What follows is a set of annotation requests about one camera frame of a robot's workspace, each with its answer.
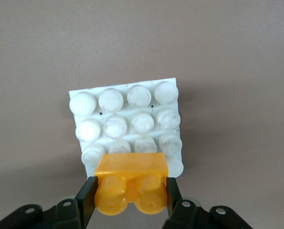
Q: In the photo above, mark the yellow two-stud block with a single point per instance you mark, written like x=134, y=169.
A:
x=132, y=164

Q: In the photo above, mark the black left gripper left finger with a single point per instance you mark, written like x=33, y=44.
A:
x=84, y=202

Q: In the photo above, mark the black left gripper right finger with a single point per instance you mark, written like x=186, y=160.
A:
x=177, y=214

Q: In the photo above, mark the brown table cover sheet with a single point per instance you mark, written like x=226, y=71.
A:
x=142, y=35

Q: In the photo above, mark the white studded base plate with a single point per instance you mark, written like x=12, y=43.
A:
x=123, y=112

